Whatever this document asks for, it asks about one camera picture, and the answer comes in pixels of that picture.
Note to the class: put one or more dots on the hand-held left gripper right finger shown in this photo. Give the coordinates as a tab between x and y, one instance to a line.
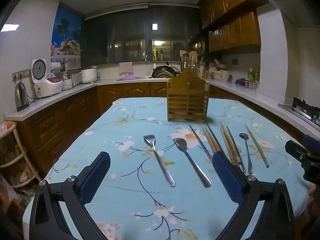
226	177

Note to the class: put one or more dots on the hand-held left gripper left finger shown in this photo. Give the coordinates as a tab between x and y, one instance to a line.
96	177

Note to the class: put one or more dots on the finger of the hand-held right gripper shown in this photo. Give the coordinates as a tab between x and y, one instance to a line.
311	142
297	152

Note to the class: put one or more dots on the stainless steel spoon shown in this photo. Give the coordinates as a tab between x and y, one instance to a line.
247	155

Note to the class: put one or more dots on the wooden chopstick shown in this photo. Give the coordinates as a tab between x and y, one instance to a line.
227	140
208	140
226	146
212	138
256	145

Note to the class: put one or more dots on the stainless steel fork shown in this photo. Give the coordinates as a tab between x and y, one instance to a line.
192	165
160	162

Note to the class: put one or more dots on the wooden slatted utensil holder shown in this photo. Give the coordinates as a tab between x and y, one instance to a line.
187	100

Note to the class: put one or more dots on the person's right hand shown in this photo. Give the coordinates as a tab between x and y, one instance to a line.
314	200

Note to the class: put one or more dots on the blue floral tablecloth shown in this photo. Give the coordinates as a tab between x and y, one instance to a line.
125	180

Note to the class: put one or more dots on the gas stove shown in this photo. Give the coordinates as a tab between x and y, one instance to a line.
302	110

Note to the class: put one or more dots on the wooden base cabinets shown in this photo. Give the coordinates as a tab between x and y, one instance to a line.
62	125

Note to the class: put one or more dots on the pastel seasoning containers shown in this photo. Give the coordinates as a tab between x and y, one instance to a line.
251	85

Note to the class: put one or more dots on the dark blue container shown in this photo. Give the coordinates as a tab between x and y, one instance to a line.
240	81

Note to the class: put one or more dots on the small white cooker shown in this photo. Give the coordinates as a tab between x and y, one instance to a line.
67	82

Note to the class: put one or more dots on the white electric pot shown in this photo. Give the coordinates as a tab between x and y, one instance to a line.
88	75

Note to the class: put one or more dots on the white rice cooker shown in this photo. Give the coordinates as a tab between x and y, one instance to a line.
47	85

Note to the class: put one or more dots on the purple cloth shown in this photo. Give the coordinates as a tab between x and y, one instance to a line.
128	77

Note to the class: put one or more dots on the pink bowl stack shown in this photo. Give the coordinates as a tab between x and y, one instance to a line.
221	72

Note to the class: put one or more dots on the steel electric kettle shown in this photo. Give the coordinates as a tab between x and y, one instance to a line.
21	97

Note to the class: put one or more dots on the beige hanging towel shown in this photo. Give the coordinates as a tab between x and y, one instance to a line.
125	68

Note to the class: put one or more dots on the white paper roll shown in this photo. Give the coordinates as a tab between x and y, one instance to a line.
56	68

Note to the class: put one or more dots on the countertop utensil rack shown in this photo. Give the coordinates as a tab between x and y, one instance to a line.
188	61

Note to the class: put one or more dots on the black wok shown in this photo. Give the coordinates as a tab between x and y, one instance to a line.
165	71

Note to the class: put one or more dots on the kitchen faucet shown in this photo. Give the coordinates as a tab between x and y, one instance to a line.
150	56

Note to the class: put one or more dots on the yellow bottle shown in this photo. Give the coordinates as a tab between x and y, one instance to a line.
155	53

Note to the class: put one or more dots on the spray bottle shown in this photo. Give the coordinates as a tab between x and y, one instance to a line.
161	55

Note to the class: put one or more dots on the wooden upper cabinets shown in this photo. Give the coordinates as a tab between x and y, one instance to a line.
232	17

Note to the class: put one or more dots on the dark kitchen window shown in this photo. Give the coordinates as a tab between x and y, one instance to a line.
140	35

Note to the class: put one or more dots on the dark wall socket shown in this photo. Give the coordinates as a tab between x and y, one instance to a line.
234	61

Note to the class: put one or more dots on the wall power outlet strip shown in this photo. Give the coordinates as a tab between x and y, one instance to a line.
21	74

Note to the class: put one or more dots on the fruit wall poster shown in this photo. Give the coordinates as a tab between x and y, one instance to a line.
67	42

